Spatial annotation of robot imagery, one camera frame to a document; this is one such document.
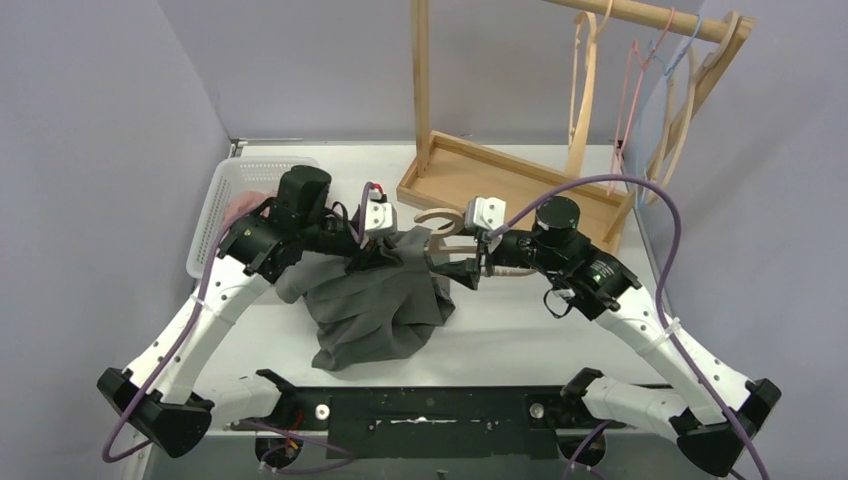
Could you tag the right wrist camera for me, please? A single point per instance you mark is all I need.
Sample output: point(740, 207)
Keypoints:
point(486, 213)

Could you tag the wooden hanger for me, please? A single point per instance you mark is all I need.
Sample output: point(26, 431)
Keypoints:
point(584, 72)
point(735, 31)
point(454, 226)

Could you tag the blue wire hanger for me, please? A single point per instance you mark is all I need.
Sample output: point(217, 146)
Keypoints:
point(652, 126)

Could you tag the wooden hanger at rack end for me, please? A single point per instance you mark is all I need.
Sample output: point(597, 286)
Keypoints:
point(735, 31)

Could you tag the white plastic basket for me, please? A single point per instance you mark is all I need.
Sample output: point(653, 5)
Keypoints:
point(231, 178)

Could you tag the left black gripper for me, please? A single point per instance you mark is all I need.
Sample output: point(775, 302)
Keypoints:
point(365, 249)

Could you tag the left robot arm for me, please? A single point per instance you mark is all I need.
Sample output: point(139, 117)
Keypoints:
point(156, 393)

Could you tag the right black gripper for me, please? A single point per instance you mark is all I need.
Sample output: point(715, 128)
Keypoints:
point(468, 270)

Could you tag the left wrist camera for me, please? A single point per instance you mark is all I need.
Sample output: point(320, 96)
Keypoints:
point(378, 217)

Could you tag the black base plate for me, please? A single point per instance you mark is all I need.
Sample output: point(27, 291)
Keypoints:
point(468, 422)

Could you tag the wooden hanger rack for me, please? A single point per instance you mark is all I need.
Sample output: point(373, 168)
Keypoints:
point(448, 171)

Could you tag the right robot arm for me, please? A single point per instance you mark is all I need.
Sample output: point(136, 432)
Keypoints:
point(709, 410)

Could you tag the grey pleated skirt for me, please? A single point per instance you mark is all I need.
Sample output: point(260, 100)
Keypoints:
point(387, 313)

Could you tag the pink wire hanger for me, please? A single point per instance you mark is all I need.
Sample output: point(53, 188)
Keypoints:
point(629, 100)

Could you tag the pink garment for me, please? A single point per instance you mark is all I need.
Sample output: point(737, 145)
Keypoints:
point(243, 203)

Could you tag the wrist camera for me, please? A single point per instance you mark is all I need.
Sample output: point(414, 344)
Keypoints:
point(486, 213)
point(378, 217)

